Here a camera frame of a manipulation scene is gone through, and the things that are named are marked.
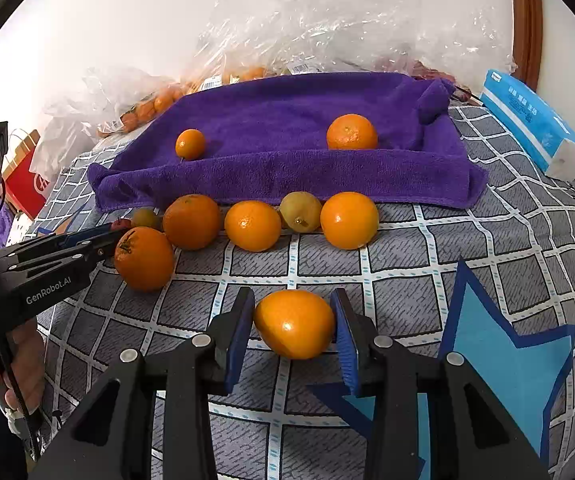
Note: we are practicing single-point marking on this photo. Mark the red box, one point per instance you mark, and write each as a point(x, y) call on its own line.
point(25, 187)

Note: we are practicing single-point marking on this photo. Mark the labelled clear plastic bag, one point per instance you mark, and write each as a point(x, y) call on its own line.
point(217, 55)

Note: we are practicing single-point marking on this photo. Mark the purple towel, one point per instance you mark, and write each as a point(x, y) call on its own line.
point(277, 110)

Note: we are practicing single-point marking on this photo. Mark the orange with stem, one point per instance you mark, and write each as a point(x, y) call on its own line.
point(143, 262)

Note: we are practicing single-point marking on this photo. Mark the grey checked blanket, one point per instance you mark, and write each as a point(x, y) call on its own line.
point(417, 270)

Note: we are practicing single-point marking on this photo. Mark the large orange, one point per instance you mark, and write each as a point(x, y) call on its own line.
point(352, 132)

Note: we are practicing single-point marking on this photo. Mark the white plastic bag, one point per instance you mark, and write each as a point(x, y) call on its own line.
point(60, 147)

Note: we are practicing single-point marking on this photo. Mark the small mandarin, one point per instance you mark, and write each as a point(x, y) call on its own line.
point(190, 143)

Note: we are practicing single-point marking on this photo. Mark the yellow-green round fruit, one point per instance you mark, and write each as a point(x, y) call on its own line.
point(300, 212)

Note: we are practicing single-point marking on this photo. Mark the person's left hand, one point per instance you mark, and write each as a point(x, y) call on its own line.
point(22, 360)

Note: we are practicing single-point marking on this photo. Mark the brown wooden frame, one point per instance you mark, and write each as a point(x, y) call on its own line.
point(526, 25)

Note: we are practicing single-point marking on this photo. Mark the pile of bagged oranges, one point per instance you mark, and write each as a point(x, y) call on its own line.
point(247, 75)

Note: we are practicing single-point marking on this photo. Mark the small red fruit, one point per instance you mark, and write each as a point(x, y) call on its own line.
point(120, 223)

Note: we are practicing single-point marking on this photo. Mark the blue tissue pack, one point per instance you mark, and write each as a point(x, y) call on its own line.
point(522, 115)

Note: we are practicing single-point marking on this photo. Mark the pile of bagged small mandarins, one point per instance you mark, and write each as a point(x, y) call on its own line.
point(160, 102)

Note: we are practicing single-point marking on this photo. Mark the small green fruit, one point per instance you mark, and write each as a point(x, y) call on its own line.
point(145, 218)

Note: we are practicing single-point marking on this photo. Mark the brown paper bag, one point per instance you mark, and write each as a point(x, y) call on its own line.
point(20, 152)

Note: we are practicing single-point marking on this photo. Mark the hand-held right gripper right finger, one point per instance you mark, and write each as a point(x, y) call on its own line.
point(345, 350)

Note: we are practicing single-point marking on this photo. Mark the bagged red fruits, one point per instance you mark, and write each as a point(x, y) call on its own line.
point(407, 67)

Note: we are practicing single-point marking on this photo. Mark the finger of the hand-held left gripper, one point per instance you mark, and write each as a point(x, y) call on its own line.
point(82, 236)
point(67, 259)

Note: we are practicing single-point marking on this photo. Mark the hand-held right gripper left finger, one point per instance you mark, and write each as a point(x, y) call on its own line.
point(235, 350)

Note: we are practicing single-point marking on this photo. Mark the large crumpled clear plastic bag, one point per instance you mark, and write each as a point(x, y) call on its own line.
point(367, 25)

